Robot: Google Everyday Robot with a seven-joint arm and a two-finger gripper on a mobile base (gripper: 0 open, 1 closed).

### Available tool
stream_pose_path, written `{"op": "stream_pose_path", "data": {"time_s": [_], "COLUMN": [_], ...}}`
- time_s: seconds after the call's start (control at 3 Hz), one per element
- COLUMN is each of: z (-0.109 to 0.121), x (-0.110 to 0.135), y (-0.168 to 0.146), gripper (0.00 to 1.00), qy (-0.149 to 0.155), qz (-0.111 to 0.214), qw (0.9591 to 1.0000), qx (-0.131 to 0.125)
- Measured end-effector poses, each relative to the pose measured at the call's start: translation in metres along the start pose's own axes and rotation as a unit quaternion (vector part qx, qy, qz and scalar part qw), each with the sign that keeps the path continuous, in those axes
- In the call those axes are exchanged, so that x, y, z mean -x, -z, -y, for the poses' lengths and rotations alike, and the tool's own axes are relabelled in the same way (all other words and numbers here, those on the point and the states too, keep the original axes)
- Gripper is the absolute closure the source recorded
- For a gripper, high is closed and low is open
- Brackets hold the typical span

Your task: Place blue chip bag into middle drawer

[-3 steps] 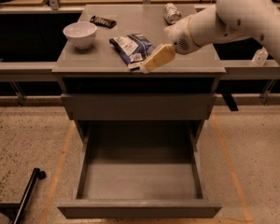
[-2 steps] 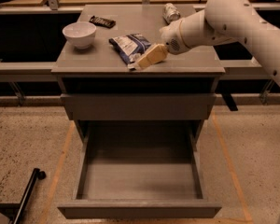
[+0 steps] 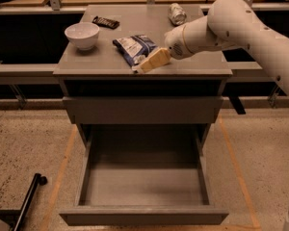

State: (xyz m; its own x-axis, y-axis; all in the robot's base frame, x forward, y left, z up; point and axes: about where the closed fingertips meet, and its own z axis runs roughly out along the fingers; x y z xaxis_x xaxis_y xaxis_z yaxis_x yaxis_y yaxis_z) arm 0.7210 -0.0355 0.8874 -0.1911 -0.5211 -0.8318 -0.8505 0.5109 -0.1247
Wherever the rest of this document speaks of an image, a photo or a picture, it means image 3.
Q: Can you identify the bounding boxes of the dark snack bar wrapper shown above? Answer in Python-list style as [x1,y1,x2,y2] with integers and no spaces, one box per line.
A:
[92,16,119,30]

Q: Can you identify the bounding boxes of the open grey bottom drawer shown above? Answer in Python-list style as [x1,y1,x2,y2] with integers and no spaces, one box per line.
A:
[60,125,228,226]

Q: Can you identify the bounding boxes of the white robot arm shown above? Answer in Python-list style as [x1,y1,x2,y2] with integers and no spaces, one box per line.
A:
[136,0,289,97]

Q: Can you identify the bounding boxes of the white bowl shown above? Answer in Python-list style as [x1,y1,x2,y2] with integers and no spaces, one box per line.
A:
[65,22,100,50]

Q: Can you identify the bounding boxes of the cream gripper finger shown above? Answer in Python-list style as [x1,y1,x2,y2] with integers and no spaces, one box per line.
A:
[138,48,171,73]

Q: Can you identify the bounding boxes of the grey drawer cabinet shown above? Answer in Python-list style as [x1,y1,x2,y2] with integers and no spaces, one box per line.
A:
[54,5,232,141]

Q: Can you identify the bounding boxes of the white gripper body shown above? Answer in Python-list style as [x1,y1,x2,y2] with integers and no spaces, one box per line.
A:
[165,25,192,60]

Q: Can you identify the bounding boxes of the grey middle drawer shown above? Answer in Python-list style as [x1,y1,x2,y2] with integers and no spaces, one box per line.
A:
[63,96,223,124]

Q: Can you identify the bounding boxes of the crushed silver can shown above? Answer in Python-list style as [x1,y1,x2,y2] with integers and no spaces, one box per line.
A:
[169,3,187,26]

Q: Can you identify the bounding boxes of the blue chip bag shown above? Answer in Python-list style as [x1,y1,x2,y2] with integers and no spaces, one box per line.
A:
[113,35,158,72]

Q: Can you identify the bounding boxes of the black chair base leg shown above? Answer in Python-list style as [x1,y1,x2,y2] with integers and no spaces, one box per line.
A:
[0,173,48,231]

